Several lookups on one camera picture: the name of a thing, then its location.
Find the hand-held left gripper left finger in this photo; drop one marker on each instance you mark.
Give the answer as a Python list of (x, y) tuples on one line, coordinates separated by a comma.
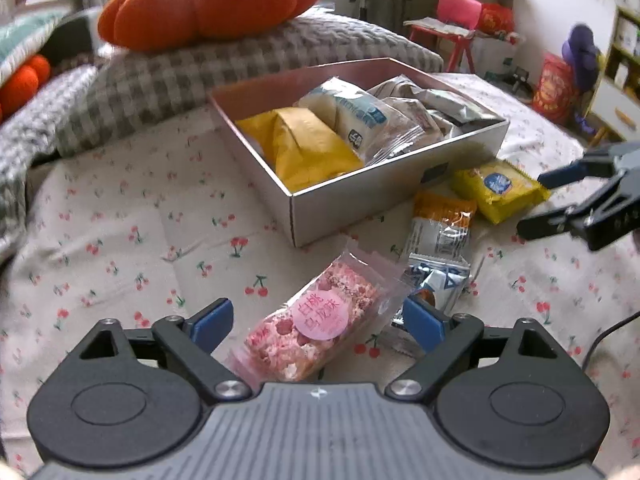
[(212, 320)]

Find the yellow snack packet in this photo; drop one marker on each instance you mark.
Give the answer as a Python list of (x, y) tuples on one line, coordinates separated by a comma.
[(310, 150), (252, 132)]

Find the pink snack packet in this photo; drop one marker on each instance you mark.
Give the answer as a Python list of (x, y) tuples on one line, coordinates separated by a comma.
[(300, 330)]

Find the clear packet brown snack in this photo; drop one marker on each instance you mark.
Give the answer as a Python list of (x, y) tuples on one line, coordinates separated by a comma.
[(407, 115)]

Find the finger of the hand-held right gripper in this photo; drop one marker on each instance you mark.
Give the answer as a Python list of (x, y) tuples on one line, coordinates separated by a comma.
[(545, 226), (562, 174)]

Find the silver cardboard box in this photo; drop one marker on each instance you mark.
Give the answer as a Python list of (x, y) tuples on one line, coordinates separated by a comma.
[(350, 210)]

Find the orange pumpkin cushion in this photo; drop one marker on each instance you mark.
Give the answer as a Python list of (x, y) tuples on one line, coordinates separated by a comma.
[(210, 5)]

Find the white striped snack packet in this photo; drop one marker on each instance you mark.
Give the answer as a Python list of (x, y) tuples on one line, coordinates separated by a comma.
[(395, 87)]

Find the cherry print sheet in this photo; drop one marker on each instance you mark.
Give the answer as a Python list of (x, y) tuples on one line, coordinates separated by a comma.
[(125, 240)]

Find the white wooden shelf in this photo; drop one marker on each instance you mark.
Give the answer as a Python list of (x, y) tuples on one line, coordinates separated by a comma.
[(620, 95)]

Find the red gift bag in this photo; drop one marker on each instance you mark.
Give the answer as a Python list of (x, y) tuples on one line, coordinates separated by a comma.
[(555, 85), (495, 17)]

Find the papers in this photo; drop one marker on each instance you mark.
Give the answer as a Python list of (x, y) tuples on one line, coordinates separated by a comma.
[(435, 25)]

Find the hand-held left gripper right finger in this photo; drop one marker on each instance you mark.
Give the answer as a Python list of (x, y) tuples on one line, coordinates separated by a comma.
[(422, 322)]

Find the white snack packet dark label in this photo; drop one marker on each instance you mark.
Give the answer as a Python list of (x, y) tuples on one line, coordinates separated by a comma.
[(450, 102)]

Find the silver blue snack packet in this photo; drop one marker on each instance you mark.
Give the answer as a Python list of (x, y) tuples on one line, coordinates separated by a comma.
[(440, 280)]

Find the yellow cookie packet blue label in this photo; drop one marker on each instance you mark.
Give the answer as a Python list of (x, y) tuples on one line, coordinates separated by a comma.
[(500, 195)]

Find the grey checked blanket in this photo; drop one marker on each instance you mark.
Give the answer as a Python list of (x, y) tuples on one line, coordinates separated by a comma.
[(30, 130)]

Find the grey checked pillow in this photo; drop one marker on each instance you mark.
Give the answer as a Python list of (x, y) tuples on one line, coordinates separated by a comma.
[(165, 90)]

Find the small orange plush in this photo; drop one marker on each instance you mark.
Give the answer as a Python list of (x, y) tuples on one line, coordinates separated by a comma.
[(25, 80)]

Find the clear packet white blue snack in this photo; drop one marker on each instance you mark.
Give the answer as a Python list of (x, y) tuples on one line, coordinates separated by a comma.
[(345, 110)]

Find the red plastic chair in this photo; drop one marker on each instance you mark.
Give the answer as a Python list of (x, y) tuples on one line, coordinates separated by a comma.
[(457, 10)]

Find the orange and white snack packet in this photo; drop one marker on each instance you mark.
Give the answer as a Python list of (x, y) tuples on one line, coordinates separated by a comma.
[(440, 210)]

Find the purple plush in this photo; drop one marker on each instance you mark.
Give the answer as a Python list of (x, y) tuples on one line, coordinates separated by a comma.
[(582, 50)]

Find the teal patterned pillow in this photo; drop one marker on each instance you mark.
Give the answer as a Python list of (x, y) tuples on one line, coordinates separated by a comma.
[(20, 40)]

